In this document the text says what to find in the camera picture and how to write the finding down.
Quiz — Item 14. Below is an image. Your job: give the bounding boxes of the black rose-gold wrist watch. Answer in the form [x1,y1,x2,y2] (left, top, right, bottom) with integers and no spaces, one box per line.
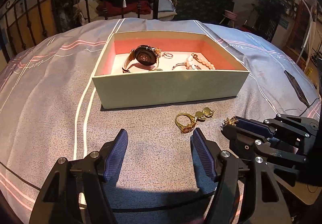
[122,45,161,73]

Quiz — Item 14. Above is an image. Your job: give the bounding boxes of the small gold charm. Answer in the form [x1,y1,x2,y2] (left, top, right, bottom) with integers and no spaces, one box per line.
[223,117,238,126]

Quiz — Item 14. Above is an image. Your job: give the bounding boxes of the silver bangle bracelet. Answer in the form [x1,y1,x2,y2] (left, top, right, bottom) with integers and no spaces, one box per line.
[172,61,202,71]

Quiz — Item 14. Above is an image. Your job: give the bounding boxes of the red cloth on swing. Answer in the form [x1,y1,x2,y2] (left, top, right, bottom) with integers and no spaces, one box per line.
[96,1,152,17]

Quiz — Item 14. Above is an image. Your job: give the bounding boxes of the gold gemstone ring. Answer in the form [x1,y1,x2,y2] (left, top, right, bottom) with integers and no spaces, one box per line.
[174,112,198,135]

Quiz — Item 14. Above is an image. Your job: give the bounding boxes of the grey striped bed sheet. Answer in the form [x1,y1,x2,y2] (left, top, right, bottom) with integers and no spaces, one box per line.
[1,18,321,223]

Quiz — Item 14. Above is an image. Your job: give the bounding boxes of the pink small stool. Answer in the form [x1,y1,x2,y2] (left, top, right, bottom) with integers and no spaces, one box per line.
[219,10,237,28]

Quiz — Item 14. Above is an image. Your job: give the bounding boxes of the white pearl bracelet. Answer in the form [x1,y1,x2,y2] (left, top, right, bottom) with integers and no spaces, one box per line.
[186,53,217,71]

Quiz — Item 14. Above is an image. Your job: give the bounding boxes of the white hanging swing chair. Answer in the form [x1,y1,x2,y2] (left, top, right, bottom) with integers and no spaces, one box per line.
[73,0,178,24]

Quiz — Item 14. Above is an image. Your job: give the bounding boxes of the black smartphone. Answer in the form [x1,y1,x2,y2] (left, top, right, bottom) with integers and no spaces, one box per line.
[284,70,310,107]

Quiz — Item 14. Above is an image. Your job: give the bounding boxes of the gold heart earrings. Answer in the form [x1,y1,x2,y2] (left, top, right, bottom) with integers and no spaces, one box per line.
[195,107,214,122]

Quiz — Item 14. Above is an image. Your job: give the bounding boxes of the gold snowflake brooch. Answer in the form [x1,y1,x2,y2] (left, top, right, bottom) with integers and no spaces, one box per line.
[154,48,163,58]

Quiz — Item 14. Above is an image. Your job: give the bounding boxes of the pale green jewelry box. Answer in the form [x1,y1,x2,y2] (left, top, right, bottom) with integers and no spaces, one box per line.
[92,31,249,110]

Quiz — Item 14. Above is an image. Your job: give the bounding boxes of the black charging cable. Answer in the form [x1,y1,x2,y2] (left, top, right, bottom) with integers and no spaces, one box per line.
[299,97,322,118]

